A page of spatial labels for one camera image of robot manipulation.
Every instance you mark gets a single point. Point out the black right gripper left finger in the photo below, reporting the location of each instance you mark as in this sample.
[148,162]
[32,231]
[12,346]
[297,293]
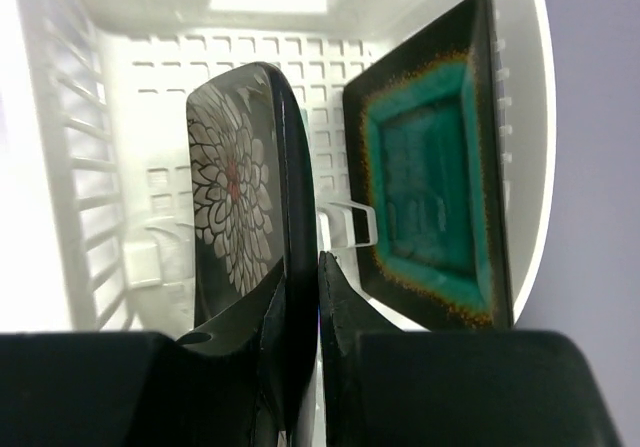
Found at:
[141,388]

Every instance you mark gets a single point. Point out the pale green plate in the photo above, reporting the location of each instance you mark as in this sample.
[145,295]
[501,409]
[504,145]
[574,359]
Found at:
[305,118]

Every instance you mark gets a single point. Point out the white plastic dish rack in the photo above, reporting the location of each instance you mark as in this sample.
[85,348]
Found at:
[94,163]

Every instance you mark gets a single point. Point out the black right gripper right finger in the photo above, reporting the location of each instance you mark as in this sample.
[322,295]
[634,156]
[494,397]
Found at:
[384,386]

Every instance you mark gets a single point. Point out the small black floral plate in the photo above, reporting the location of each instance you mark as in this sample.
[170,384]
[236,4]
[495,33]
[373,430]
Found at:
[256,256]

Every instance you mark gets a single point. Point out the black teal square plate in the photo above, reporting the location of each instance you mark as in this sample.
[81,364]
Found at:
[424,152]

